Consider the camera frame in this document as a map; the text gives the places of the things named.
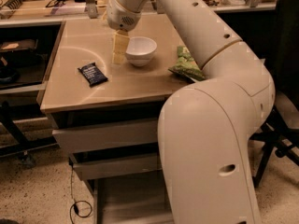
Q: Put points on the open bottom drawer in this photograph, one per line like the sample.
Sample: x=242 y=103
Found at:
x=132 y=199

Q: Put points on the white bowl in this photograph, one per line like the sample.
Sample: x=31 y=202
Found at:
x=140 y=50

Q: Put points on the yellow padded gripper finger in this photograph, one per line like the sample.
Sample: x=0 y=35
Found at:
x=120 y=43

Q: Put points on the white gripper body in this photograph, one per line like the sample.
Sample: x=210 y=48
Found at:
x=121 y=16

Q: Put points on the dark blue rxbar wrapper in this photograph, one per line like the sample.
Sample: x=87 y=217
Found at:
x=92 y=74

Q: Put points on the top drawer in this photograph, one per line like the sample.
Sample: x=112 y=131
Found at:
x=107 y=135

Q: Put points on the green chip bag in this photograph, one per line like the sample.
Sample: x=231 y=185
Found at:
x=186 y=65

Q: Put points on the middle drawer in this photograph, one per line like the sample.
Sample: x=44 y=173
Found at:
x=116 y=167

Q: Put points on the soldering iron stand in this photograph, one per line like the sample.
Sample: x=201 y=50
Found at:
x=8 y=8

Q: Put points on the black table leg with caster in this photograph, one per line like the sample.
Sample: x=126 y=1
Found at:
x=9 y=115

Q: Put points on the grey drawer cabinet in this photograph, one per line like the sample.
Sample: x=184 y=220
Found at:
x=104 y=117

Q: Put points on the black office chair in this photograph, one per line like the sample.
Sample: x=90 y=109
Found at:
x=280 y=133

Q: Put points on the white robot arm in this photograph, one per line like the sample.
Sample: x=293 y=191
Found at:
x=204 y=128

